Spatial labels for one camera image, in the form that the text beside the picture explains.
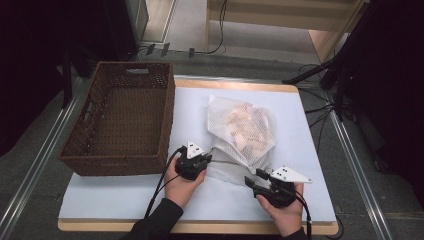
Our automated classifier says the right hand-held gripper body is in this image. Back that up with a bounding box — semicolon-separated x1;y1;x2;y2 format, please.
253;166;314;209

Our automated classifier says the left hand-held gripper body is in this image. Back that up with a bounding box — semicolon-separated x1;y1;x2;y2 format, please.
174;141;206;182

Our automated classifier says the white mesh laundry bag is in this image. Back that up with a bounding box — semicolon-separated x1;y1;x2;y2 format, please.
206;94;278;187

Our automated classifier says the peach printed garment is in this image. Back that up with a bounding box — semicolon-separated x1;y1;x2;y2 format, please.
224;104;271;152

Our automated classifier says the brown wicker basket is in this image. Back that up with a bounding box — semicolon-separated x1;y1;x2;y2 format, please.
57;60;176;177

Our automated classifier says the person's left hand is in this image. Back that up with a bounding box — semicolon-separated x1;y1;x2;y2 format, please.
163;156;208;209

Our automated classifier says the person's right hand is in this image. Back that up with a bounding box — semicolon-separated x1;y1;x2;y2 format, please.
256;182;305;238

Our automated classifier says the white table mat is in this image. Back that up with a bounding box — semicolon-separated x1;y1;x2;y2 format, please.
58;86;338;224

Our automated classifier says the wooden table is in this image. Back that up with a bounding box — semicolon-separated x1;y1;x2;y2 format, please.
57;78;340;236

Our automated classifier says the black tripod stand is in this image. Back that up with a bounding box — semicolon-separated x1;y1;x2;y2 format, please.
281;0;373;123

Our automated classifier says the dark cabinet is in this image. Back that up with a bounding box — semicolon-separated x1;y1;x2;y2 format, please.
103;0;150;62

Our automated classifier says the light wooden shelf unit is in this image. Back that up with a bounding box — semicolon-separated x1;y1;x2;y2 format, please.
204;0;368;64

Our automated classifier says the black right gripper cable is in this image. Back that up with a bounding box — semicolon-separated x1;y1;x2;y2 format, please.
292;192;313;240

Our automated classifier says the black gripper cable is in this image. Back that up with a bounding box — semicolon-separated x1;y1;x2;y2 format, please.
292;192;313;240
143;146;186;220

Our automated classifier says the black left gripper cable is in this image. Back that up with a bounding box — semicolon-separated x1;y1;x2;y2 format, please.
143;146;186;220

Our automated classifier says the aluminium floor rail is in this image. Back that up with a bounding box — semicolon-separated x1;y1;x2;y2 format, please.
0;78;85;240
328;109;395;240

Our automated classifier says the black floor cable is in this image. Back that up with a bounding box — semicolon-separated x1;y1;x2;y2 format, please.
297;63;337;155

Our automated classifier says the black hanging cable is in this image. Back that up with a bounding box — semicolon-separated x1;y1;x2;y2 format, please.
194;0;229;56

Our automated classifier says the black metal post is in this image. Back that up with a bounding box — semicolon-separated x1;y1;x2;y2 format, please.
61;46;73;110

